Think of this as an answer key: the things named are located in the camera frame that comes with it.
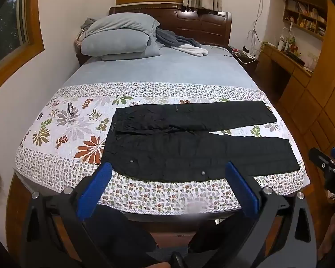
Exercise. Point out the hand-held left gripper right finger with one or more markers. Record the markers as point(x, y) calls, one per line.
point(241, 189)

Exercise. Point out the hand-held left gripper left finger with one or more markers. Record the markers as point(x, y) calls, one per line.
point(96, 189)

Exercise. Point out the black pants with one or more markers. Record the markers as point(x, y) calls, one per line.
point(184, 150)

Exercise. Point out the wooden panelled cabinet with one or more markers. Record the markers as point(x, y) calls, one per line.
point(310, 111)

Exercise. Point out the floral patterned quilt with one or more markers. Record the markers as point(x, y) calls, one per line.
point(72, 122)

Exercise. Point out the black eyeglasses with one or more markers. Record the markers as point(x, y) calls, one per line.
point(71, 109)

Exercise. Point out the black flat device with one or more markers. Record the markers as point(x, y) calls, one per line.
point(296, 57)

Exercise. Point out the wooden desk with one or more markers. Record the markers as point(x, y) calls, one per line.
point(282, 61)

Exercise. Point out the white bottle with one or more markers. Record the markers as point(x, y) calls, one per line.
point(280, 45)

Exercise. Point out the dark wooden nightstand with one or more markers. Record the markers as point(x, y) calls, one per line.
point(247, 62)

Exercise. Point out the white power strip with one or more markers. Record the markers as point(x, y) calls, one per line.
point(244, 53)

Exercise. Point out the light blue bed sheet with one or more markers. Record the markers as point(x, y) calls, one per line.
point(162, 67)

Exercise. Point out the blue-grey pillow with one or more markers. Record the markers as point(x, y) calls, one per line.
point(114, 44)
point(120, 23)

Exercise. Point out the white fleece cloth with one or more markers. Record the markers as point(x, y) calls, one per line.
point(194, 50)

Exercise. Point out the grey crumpled cloth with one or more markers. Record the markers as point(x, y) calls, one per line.
point(88, 23)

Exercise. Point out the dark grey blanket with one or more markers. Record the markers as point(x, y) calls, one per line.
point(173, 37)

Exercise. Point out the dark wooden bed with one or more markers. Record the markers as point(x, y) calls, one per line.
point(189, 22)

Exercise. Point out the wooden side window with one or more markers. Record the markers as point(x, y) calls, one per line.
point(8, 28)

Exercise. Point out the wooden wall bookshelf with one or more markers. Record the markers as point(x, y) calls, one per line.
point(307, 14)

